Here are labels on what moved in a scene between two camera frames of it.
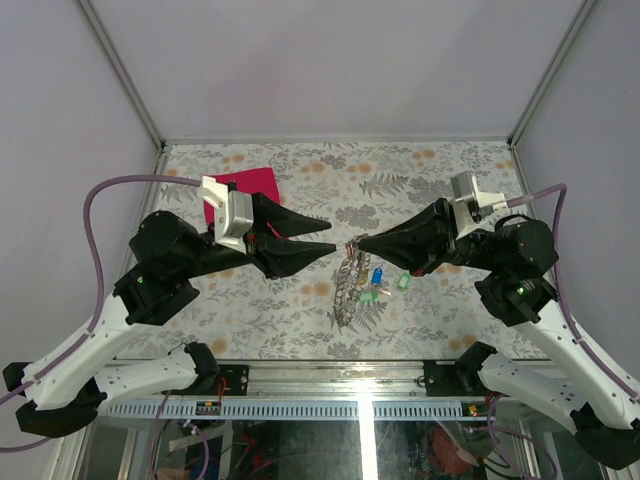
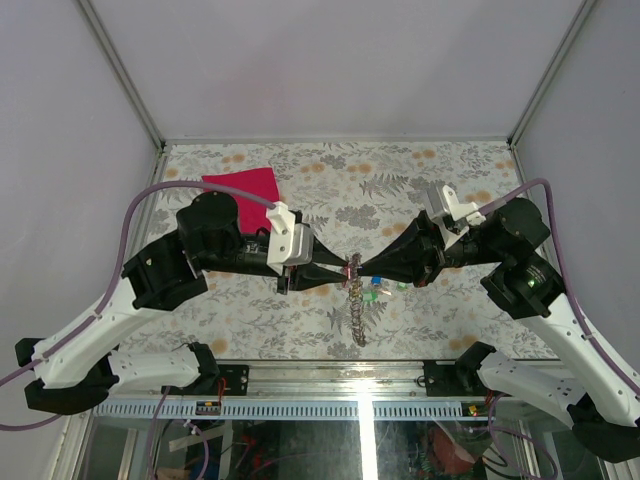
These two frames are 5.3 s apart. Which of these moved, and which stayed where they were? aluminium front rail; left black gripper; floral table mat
Moved: left black gripper
Stayed: floral table mat; aluminium front rail
